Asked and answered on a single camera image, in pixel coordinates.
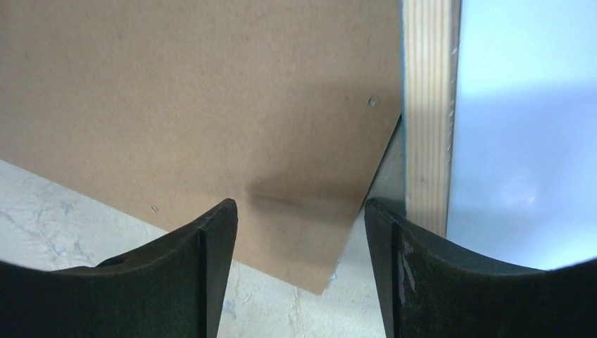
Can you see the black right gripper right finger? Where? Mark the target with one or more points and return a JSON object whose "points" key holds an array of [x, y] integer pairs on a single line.
{"points": [[428, 286]]}

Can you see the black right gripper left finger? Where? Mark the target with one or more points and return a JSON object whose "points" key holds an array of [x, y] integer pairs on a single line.
{"points": [[173, 286]]}

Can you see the blue wooden picture frame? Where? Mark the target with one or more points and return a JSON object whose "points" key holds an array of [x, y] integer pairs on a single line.
{"points": [[416, 166]]}

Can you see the hot air balloon photo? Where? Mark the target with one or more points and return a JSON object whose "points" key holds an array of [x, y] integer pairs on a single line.
{"points": [[523, 177]]}

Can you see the brown cardboard backing board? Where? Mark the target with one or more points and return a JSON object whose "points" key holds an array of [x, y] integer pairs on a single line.
{"points": [[161, 109]]}

